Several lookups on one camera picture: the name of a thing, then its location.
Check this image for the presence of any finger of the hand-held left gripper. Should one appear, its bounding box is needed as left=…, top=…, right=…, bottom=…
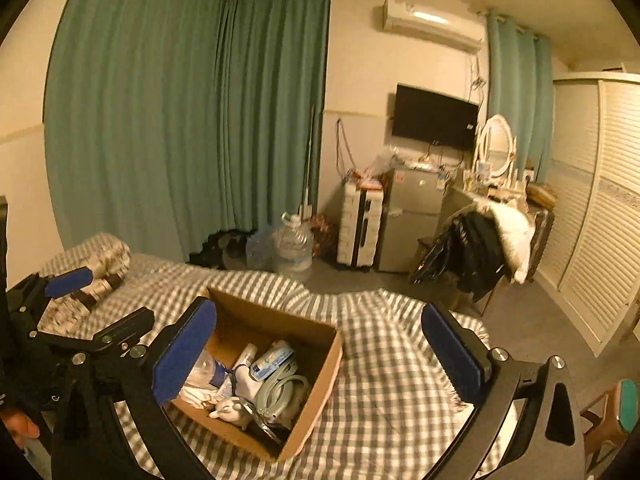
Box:
left=7, top=266, right=96, bottom=333
left=37, top=308, right=156, bottom=356

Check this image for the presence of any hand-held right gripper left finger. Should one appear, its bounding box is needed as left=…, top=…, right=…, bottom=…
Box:
left=50, top=296, right=218, bottom=480

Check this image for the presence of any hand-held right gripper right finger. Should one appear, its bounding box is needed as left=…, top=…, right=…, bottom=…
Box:
left=421, top=301, right=586, bottom=480

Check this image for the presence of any clear bottle with blue label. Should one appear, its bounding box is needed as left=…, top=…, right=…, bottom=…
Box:
left=192, top=350, right=231, bottom=391

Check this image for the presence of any white tube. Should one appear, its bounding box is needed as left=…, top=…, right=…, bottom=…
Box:
left=235, top=342, right=258, bottom=371

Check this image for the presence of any white animal figurine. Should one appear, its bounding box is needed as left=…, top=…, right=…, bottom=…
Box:
left=209, top=396, right=253, bottom=431

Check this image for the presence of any blue tissue packet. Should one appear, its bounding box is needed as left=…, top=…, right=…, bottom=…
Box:
left=250, top=340, right=296, bottom=380

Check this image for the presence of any grey looped strap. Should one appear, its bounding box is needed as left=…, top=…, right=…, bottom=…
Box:
left=252, top=374, right=311, bottom=426

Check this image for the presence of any teal blister pack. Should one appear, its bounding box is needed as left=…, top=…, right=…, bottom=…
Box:
left=244, top=400, right=286, bottom=447

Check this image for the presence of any brown cardboard box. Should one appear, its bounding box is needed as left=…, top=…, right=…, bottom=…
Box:
left=167, top=286, right=344, bottom=462

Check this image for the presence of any person's left hand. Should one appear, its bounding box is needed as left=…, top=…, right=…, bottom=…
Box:
left=0, top=407, right=41, bottom=448

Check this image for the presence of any floral quilt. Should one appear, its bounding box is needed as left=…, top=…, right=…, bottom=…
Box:
left=40, top=240, right=133, bottom=331

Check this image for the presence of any grey checked blanket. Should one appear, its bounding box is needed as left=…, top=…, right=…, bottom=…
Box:
left=10, top=234, right=506, bottom=480

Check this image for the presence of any black plastic bag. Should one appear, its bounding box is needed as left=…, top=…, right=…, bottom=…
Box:
left=409, top=230, right=451, bottom=286

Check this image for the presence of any black floor bag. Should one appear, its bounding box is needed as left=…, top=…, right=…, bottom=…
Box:
left=187, top=229, right=251, bottom=268

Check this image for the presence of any black jacket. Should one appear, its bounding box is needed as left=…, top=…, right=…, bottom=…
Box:
left=440, top=210, right=511, bottom=296

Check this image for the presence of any small clear water jug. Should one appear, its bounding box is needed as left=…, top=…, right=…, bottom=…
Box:
left=245, top=227, right=277, bottom=271

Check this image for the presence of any white padded coat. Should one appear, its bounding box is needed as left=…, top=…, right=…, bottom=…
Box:
left=475, top=200, right=536, bottom=285

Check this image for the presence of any silver fridge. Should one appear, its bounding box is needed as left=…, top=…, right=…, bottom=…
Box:
left=377, top=166, right=443, bottom=273

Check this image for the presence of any dark suitcase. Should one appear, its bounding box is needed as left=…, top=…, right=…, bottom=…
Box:
left=530, top=207, right=556, bottom=281

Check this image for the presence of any large clear water jug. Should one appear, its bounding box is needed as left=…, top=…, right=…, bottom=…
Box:
left=272, top=212, right=315, bottom=283

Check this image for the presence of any wooden stool with green cushion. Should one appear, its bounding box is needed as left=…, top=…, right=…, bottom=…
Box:
left=580, top=379, right=640, bottom=456

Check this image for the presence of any white ribbed suitcase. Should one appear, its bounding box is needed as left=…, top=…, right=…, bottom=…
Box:
left=336, top=182, right=386, bottom=268

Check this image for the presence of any brown dried plant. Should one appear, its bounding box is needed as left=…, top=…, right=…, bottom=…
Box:
left=310, top=214, right=338, bottom=261

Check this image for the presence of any wide green curtain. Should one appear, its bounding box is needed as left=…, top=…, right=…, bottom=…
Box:
left=44, top=0, right=236, bottom=263

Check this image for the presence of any tan woven bag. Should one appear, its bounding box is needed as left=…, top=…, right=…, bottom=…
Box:
left=526, top=182, right=557, bottom=208

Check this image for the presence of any white louvred wardrobe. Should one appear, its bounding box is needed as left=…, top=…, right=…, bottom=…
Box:
left=537, top=71, right=640, bottom=358

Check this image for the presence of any clear plastic bag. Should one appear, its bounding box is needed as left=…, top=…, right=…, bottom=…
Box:
left=367, top=147, right=401, bottom=176

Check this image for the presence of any white oval vanity mirror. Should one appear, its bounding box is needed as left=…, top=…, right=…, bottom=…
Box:
left=474, top=114, right=516, bottom=179

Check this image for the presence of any thin grey pole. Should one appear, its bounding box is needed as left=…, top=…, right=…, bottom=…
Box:
left=302, top=105, right=317, bottom=211

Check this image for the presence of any green corner curtain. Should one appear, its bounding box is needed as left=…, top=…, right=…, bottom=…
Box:
left=217, top=0, right=332, bottom=233

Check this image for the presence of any narrow green curtain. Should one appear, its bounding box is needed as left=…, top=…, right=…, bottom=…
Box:
left=486, top=10, right=553, bottom=183

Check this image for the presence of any white air conditioner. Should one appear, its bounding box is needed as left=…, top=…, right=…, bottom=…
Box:
left=382, top=0, right=486, bottom=53

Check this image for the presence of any wall cable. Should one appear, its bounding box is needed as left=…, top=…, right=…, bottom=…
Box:
left=336, top=119, right=352, bottom=177

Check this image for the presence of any black wall television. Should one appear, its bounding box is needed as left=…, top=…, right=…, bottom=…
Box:
left=391, top=83, right=480, bottom=151

